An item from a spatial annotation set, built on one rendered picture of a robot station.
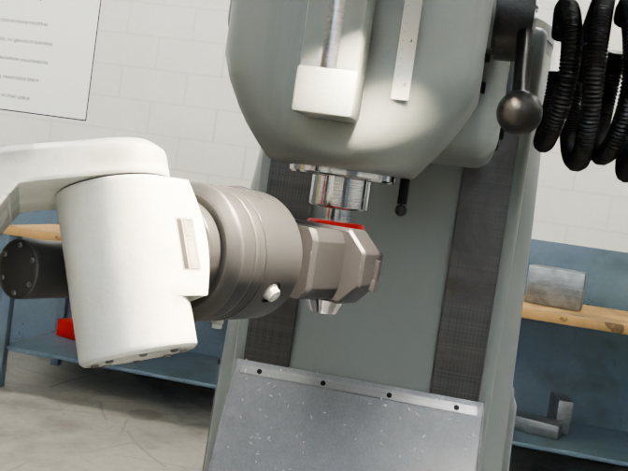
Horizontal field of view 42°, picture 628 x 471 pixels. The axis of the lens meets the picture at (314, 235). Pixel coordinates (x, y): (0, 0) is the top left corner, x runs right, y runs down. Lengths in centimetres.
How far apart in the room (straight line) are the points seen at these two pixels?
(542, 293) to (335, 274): 380
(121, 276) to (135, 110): 486
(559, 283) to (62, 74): 327
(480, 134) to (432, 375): 38
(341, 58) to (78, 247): 21
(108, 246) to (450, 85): 27
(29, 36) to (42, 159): 523
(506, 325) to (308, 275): 53
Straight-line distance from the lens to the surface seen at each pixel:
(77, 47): 551
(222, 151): 508
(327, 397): 105
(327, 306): 65
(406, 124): 58
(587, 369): 497
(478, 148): 76
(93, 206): 45
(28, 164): 45
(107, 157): 46
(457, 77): 59
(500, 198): 102
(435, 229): 103
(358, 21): 54
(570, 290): 435
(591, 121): 86
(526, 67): 62
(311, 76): 54
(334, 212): 65
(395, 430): 103
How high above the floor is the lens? 129
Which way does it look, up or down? 3 degrees down
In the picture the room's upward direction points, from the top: 8 degrees clockwise
